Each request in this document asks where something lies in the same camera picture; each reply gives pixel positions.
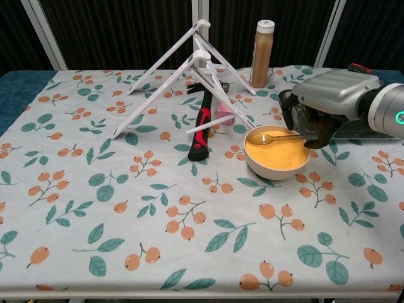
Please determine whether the white partition post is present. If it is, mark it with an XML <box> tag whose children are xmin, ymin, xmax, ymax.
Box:
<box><xmin>313</xmin><ymin>0</ymin><xmax>347</xmax><ymax>68</ymax></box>
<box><xmin>191</xmin><ymin>0</ymin><xmax>210</xmax><ymax>69</ymax></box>
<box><xmin>20</xmin><ymin>0</ymin><xmax>69</xmax><ymax>71</ymax></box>

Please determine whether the metal spoon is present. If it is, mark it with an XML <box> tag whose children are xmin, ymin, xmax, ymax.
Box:
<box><xmin>247</xmin><ymin>132</ymin><xmax>306</xmax><ymax>147</ymax></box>

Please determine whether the pink block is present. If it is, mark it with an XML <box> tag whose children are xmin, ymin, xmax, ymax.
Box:
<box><xmin>216</xmin><ymin>105</ymin><xmax>235</xmax><ymax>126</ymax></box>

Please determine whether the floral orange berry tablecloth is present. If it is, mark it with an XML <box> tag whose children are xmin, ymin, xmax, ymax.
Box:
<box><xmin>0</xmin><ymin>64</ymin><xmax>404</xmax><ymax>293</ymax></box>

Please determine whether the brown bottle with white cap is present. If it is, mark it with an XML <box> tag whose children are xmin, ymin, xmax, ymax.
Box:
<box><xmin>249</xmin><ymin>19</ymin><xmax>276</xmax><ymax>89</ymax></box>

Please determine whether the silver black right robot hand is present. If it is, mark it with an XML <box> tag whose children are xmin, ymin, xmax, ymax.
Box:
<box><xmin>279</xmin><ymin>69</ymin><xmax>384</xmax><ymax>150</ymax></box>

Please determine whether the cream bowl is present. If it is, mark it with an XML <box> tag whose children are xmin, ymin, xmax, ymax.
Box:
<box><xmin>243</xmin><ymin>124</ymin><xmax>312</xmax><ymax>181</ymax></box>

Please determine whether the black red handled hammer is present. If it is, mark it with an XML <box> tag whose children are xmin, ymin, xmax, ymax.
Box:
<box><xmin>186</xmin><ymin>82</ymin><xmax>213</xmax><ymax>163</ymax></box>

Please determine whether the yellow powder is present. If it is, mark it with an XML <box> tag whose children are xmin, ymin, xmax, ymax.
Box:
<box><xmin>245</xmin><ymin>127</ymin><xmax>311</xmax><ymax>172</ymax></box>

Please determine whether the white folding laptop stand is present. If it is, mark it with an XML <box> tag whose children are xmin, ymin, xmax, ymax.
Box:
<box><xmin>110</xmin><ymin>19</ymin><xmax>258</xmax><ymax>141</ymax></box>

